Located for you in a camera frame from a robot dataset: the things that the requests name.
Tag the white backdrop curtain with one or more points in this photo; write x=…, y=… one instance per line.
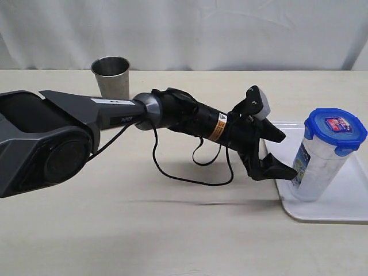
x=185, y=35

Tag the clear tall plastic container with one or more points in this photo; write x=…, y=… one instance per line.
x=317, y=163

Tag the stainless steel cup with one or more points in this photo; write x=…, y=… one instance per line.
x=112, y=76

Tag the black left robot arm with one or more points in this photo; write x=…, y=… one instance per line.
x=47, y=138

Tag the blue plastic container lid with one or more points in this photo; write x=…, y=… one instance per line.
x=336, y=127

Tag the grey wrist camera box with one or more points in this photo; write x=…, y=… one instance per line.
x=265, y=110

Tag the white plastic tray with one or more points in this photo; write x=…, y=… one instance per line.
x=345, y=199

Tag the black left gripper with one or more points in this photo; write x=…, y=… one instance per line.
x=244, y=132

